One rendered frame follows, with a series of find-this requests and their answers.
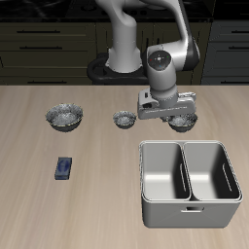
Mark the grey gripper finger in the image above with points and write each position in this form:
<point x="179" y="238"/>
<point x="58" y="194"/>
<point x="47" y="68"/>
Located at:
<point x="187" y="115"/>
<point x="164" y="119"/>

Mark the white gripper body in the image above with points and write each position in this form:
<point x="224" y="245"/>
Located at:
<point x="168" y="108"/>

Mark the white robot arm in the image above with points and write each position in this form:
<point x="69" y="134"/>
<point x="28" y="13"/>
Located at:
<point x="124" y="48"/>

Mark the middle-sized grey speckled bowl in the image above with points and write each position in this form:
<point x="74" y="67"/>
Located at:
<point x="181" y="124"/>

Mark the small grey speckled bowl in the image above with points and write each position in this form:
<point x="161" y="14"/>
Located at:
<point x="124" y="119"/>

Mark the large grey speckled bowl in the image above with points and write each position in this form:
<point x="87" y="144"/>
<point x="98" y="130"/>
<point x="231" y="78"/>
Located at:
<point x="64" y="118"/>

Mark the white two-bin basket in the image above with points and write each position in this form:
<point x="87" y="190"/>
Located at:
<point x="191" y="214"/>

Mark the dark blue flat box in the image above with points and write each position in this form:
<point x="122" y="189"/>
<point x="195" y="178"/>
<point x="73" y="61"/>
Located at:
<point x="63" y="168"/>

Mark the dark kitchen cupboards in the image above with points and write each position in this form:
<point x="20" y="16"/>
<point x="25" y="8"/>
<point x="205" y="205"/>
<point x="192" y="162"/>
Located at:
<point x="48" y="48"/>

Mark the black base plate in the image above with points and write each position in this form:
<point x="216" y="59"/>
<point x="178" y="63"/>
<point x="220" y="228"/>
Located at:
<point x="94" y="69"/>

